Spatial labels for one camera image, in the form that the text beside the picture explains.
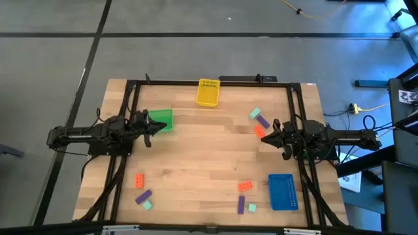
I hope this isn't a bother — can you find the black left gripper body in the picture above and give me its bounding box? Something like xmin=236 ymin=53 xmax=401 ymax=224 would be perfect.
xmin=132 ymin=109 xmax=154 ymax=148

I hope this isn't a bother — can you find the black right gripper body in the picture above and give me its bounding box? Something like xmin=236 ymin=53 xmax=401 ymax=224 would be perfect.
xmin=272 ymin=118 xmax=303 ymax=161

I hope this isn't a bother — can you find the green plastic basket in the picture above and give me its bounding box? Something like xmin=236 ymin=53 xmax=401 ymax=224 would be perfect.
xmin=147 ymin=108 xmax=174 ymax=133

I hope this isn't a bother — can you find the blue plastic basket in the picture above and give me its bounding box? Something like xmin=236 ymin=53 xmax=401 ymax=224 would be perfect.
xmin=268 ymin=173 xmax=299 ymax=212

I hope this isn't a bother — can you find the yellow plastic basket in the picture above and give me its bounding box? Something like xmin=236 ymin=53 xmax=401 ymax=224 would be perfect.
xmin=195 ymin=78 xmax=221 ymax=108

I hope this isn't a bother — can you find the white paper sheet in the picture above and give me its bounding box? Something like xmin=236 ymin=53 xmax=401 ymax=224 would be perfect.
xmin=338 ymin=153 xmax=362 ymax=193

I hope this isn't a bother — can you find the blue floor bar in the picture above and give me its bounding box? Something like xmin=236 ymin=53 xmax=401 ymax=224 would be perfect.
xmin=355 ymin=79 xmax=390 ymax=88

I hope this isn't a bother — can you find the dark grey cabinet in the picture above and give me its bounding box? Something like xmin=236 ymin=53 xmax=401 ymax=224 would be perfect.
xmin=381 ymin=159 xmax=418 ymax=235
xmin=388 ymin=78 xmax=418 ymax=167

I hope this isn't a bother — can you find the black white patterned tag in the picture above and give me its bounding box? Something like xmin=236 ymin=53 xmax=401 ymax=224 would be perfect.
xmin=397 ymin=90 xmax=418 ymax=104

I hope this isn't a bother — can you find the black rig beam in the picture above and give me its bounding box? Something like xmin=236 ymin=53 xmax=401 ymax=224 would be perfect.
xmin=0 ymin=221 xmax=418 ymax=235

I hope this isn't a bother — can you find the black aluminium table frame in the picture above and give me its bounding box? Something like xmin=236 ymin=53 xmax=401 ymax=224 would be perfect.
xmin=97 ymin=79 xmax=327 ymax=229

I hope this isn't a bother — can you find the black cable bundle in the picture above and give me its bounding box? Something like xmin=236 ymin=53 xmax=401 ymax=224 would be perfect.
xmin=78 ymin=155 xmax=127 ymax=223
xmin=298 ymin=159 xmax=349 ymax=228

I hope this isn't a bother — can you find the silver metal bracket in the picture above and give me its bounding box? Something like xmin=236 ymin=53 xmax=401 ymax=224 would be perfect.
xmin=102 ymin=224 xmax=140 ymax=234
xmin=283 ymin=228 xmax=323 ymax=235

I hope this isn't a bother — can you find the yellow floor cable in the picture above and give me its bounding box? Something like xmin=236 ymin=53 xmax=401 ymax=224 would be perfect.
xmin=280 ymin=0 xmax=347 ymax=19

